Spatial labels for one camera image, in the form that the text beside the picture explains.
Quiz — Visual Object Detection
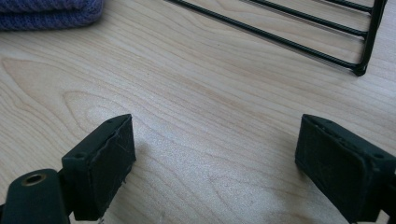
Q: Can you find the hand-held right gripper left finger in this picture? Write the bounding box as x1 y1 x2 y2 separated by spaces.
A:
61 113 137 222

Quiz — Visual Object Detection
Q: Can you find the blue knitted cloth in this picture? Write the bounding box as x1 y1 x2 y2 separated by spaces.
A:
0 0 106 32

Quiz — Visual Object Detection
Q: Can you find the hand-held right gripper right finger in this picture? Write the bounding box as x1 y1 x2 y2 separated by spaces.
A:
294 113 396 224

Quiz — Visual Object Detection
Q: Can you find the black wire rack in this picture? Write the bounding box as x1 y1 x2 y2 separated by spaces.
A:
166 0 389 77

